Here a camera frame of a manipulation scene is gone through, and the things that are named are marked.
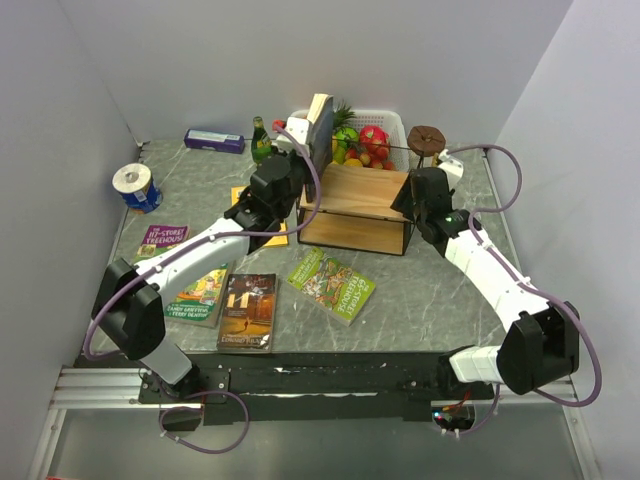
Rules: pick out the toy dragon fruit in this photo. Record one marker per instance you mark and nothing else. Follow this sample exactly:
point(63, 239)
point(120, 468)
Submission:
point(375, 141)

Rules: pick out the toy pineapple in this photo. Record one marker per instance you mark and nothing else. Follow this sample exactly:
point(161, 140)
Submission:
point(342, 115)

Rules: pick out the white plastic fruit basket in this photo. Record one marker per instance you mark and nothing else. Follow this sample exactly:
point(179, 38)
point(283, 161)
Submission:
point(390, 122)

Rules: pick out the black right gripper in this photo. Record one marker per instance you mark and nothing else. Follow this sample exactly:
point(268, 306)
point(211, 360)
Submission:
point(404, 197)

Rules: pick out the green 65-storey treehouse book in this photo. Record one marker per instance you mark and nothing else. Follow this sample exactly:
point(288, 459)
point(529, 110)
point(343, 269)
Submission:
point(331, 285)

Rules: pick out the yellow book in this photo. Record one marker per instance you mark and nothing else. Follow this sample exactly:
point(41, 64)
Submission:
point(275, 241)

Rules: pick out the purple 117-storey treehouse book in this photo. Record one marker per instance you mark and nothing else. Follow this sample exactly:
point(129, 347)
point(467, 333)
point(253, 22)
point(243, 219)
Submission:
point(158, 239)

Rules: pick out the wooden two-tier shelf rack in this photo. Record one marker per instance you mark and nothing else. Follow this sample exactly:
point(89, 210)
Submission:
point(354, 211)

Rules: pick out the blue tin can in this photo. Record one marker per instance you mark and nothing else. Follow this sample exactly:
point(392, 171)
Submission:
point(145, 200)

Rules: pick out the purple rectangular box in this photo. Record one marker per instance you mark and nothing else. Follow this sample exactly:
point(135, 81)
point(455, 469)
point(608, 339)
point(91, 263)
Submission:
point(219, 142)

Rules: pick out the green glass bottle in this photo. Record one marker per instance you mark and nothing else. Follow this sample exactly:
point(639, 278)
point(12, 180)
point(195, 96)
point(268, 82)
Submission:
point(261, 145)

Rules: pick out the toy green apple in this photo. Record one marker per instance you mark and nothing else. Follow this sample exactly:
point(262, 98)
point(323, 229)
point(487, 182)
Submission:
point(345, 136)

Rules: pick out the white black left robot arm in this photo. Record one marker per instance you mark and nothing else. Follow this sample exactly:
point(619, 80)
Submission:
point(130, 303)

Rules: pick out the jar with brown lid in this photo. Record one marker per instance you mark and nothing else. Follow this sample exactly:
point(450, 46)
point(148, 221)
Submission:
point(425, 141)

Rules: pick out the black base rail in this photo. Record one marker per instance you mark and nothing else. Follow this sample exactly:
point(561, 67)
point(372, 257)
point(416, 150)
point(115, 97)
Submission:
point(298, 386)

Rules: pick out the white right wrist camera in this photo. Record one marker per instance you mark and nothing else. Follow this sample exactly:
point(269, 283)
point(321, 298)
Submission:
point(453, 167)

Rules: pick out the green 104-storey treehouse book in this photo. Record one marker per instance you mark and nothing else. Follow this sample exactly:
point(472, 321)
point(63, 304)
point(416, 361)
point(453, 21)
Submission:
point(199, 304)

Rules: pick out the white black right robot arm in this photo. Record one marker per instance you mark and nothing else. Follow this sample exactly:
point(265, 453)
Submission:
point(541, 343)

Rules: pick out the brown Edward Tulane book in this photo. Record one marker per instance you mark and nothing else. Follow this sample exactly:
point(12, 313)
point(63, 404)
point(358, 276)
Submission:
point(248, 315)

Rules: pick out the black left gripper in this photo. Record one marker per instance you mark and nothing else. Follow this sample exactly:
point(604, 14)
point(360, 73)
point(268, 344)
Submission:
point(296, 156)

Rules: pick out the dark blue paperback book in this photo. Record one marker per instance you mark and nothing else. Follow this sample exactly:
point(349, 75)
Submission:
point(320, 116)

